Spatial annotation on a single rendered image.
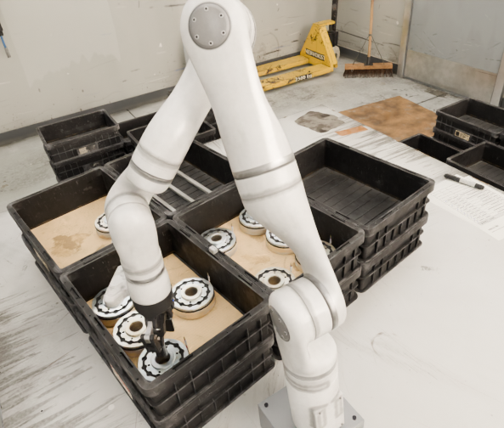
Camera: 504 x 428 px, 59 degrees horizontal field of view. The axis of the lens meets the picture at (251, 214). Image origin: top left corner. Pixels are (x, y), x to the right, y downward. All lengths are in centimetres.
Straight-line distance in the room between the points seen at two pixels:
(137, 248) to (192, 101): 24
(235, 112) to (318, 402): 49
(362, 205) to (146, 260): 76
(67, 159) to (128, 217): 195
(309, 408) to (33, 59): 374
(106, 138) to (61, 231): 128
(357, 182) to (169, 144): 89
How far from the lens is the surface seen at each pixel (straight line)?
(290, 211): 61
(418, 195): 122
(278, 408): 94
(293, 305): 65
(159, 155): 66
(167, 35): 443
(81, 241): 135
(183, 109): 66
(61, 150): 260
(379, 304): 123
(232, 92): 59
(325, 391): 79
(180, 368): 84
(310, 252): 65
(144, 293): 80
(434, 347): 117
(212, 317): 103
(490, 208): 164
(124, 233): 69
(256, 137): 59
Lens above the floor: 160
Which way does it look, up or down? 36 degrees down
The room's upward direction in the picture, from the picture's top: 5 degrees counter-clockwise
